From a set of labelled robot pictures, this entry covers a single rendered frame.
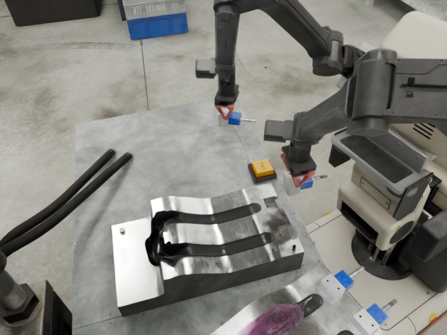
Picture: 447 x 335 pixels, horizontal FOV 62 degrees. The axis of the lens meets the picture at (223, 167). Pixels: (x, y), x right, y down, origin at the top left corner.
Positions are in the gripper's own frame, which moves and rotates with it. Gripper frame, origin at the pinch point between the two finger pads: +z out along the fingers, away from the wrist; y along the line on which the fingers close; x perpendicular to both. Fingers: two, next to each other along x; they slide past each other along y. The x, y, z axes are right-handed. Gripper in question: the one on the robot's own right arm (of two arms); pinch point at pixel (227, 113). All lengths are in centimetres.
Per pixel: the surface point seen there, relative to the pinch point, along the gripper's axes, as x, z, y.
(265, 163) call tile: 16.0, 10.9, 11.1
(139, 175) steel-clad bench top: -27.4, 15.5, 22.3
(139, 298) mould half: -8, 9, 68
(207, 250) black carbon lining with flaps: 6, 5, 53
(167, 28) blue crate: -118, 88, -241
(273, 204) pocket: 21.3, 8.4, 31.0
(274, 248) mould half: 24, 6, 48
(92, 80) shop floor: -157, 97, -149
